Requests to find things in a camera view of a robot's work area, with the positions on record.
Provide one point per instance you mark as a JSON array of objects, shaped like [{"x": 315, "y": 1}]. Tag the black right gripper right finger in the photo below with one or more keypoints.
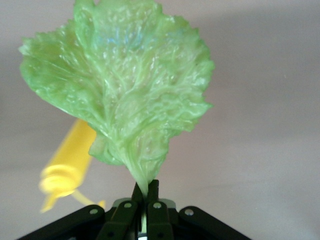
[{"x": 160, "y": 220}]

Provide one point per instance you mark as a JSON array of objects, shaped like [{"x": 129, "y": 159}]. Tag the green lettuce leaf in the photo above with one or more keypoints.
[{"x": 125, "y": 87}]

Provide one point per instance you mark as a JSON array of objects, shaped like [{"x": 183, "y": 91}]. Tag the yellow squeeze bottle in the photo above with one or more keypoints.
[{"x": 72, "y": 150}]

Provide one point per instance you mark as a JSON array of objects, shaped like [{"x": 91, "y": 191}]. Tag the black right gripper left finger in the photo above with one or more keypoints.
[{"x": 117, "y": 220}]

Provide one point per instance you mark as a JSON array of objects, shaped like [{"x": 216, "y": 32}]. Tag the brown table cover sheet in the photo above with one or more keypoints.
[{"x": 250, "y": 125}]

